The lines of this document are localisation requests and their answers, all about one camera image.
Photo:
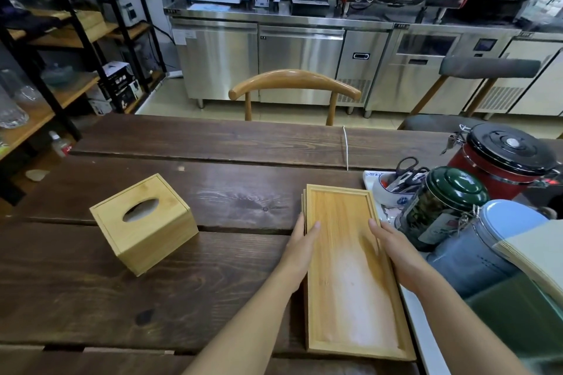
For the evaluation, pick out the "person's left hand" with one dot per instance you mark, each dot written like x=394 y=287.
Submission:
x=298 y=258

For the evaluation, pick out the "person's right hand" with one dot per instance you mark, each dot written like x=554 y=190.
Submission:
x=402 y=258

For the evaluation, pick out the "person's left thumb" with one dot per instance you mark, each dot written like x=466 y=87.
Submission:
x=312 y=236

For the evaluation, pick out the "person's right thumb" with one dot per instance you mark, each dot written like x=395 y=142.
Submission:
x=376 y=229

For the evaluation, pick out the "rectangular wooden tray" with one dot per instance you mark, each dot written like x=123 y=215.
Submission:
x=347 y=273

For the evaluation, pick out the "person's right forearm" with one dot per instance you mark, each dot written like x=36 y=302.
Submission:
x=466 y=335

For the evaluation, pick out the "person's left forearm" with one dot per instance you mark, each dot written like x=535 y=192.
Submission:
x=250 y=330

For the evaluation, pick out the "white and blue ceramic cup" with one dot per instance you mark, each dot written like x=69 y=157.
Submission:
x=389 y=196

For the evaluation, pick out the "black scissors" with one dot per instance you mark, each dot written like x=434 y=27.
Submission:
x=407 y=174

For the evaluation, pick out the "green tin canister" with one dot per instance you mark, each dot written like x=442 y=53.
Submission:
x=440 y=207

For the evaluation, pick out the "blue canister with clamp lid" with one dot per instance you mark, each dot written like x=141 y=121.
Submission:
x=475 y=256

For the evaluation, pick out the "white tray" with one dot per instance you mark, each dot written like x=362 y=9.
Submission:
x=422 y=335

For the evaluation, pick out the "red canister with black lid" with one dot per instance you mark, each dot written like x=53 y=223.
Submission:
x=506 y=155

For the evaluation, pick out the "wooden chair with curved back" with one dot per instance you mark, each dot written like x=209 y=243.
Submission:
x=294 y=79

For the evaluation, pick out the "stainless steel ice machine cabinet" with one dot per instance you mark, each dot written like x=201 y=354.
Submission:
x=418 y=71

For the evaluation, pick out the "stack of beige boards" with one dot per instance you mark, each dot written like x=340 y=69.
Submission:
x=541 y=251

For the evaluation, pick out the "wooden tissue box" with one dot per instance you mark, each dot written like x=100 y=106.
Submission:
x=145 y=234

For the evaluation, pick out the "stainless steel counter fridge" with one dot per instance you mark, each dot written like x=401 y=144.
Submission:
x=264 y=58

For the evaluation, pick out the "grey upholstered chair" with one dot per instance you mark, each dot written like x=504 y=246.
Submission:
x=488 y=67

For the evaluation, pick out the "white power strip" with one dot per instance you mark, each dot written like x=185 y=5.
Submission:
x=173 y=74

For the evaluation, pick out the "stainless steel counter cabinet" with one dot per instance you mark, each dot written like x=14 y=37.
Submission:
x=536 y=80

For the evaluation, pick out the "black and white carton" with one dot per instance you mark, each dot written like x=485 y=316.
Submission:
x=119 y=82

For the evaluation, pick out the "small white carton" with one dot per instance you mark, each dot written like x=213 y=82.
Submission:
x=100 y=105

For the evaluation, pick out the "white bottle with red label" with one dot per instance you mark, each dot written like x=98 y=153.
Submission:
x=60 y=145

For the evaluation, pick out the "glass bowl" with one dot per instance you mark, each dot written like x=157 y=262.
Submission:
x=58 y=76

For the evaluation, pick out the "wooden trays on shelf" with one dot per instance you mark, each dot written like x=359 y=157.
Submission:
x=74 y=29

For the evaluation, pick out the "black metal shelf wooden boards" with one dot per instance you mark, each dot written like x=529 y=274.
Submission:
x=66 y=36

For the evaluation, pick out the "clear glass jug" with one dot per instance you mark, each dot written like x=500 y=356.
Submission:
x=9 y=111

